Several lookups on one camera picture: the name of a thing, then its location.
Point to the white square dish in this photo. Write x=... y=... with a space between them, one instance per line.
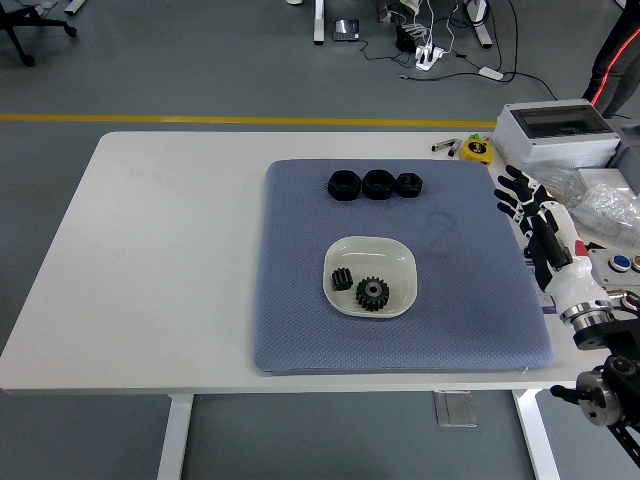
x=367 y=255

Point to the blue-grey padded mat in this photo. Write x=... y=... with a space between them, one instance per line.
x=380 y=340

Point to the black desk phone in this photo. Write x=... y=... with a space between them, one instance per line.
x=346 y=29

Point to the small black hex nut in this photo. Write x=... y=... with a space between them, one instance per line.
x=410 y=184

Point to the white table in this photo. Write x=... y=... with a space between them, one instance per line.
x=165 y=250

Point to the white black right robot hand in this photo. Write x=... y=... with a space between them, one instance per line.
x=565 y=250

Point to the small black gear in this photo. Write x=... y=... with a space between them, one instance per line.
x=342 y=280

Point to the flat white box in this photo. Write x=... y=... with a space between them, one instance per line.
x=602 y=176

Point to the black office chair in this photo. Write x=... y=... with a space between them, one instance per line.
x=20 y=25

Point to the metal floor plate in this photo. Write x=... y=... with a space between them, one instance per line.
x=455 y=408

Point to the black power adapter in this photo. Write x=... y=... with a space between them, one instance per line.
x=406 y=37

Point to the white power strip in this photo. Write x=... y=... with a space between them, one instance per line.
x=430 y=55

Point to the person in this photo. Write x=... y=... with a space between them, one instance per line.
x=617 y=70

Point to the white adapter block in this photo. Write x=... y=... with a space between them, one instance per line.
x=491 y=73

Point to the grey metal case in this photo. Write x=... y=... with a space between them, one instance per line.
x=629 y=147

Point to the grey push-button control box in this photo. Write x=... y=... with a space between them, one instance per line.
x=617 y=272

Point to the small silver connector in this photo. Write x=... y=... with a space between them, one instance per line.
x=441 y=146

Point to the clear bubble plastic bag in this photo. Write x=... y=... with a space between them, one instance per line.
x=610 y=207

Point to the large black hex nut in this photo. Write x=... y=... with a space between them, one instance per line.
x=379 y=184
x=344 y=184

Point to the large black gear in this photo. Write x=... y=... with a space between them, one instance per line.
x=372 y=294

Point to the white desk leg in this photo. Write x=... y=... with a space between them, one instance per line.
x=318 y=22
x=481 y=25

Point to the grey electrical enclosure box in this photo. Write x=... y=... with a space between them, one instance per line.
x=555 y=145

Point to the yellow tape measure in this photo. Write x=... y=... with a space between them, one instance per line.
x=476 y=149

